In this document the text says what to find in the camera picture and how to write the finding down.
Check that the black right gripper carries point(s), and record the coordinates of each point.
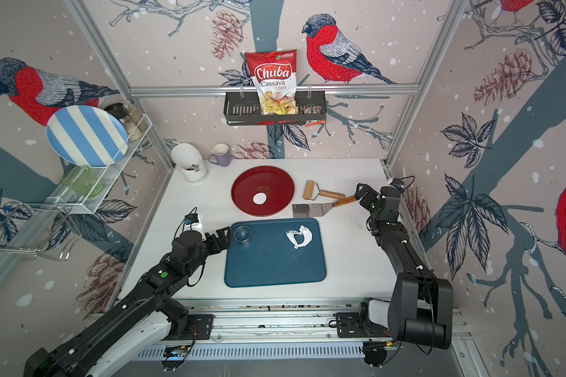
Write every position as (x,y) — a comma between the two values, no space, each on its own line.
(371,195)

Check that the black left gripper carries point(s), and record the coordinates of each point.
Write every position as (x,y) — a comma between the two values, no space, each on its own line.
(225,240)

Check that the small round metal cutter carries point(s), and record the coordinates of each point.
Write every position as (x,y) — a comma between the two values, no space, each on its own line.
(242,234)

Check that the metal spatula wooden handle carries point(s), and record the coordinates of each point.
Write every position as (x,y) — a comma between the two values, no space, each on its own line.
(318,210)

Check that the teal plastic tray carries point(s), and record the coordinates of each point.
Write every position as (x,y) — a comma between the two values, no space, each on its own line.
(269,258)

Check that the wooden rolling pin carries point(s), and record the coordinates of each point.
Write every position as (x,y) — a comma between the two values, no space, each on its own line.
(312,192)

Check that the white dough piece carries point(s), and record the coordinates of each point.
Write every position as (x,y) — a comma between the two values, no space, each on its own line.
(300,238)

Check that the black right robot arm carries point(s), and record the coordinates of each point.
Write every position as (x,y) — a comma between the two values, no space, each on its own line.
(420,310)

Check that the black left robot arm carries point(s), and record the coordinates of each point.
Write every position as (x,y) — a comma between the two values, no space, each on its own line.
(147,314)

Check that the round red tray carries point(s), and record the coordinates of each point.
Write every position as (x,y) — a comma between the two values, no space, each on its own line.
(276,183)

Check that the white cutlery holder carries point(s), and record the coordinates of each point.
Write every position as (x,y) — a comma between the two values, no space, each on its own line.
(189,160)

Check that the purple mug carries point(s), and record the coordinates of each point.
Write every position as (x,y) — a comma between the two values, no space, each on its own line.
(220,155)

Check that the red cassava chips bag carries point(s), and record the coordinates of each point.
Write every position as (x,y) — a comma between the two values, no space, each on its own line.
(274,75)

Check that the green glass cup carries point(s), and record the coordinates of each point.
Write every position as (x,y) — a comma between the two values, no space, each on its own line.
(82,181)

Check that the dark lid spice jar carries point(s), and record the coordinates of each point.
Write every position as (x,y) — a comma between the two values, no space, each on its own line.
(119,111)

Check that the blue white striped plate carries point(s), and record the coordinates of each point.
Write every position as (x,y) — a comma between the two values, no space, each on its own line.
(87,136)

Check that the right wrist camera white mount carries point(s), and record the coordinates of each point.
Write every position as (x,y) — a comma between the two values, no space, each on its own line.
(397,183)

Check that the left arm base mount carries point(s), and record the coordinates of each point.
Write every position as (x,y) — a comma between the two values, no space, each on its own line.
(186,326)

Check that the black wire wall basket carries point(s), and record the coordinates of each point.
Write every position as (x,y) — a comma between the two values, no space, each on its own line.
(245,110)

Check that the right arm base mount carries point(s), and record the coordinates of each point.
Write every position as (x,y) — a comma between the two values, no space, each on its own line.
(357,325)

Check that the white wire wall shelf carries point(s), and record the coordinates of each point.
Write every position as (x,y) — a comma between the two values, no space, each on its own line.
(79,210)

